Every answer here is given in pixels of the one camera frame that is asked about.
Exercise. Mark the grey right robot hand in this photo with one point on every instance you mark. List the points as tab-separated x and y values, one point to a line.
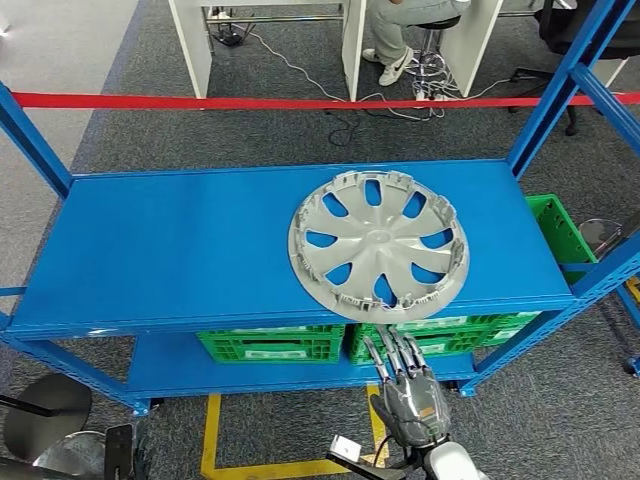
417	411

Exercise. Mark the silver plastic wheel hubcap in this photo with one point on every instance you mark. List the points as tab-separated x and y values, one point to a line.
380	238

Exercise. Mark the blue metal shelf rack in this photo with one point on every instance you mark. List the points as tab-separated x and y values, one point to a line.
631	311
175	245

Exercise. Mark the white power strip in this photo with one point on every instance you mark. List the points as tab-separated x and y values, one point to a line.
425	95

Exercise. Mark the person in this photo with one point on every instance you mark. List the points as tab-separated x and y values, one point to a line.
390	26

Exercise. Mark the black chrome stool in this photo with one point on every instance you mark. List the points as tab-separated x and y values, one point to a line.
438	23

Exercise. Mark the black office chair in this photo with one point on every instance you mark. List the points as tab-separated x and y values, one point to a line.
564	26

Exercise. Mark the black stanchion base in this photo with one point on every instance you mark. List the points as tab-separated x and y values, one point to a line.
65	404

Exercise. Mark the red barrier tape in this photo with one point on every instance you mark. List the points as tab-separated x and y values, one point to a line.
150	101

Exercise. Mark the white office desk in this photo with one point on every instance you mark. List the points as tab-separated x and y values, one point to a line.
192	46

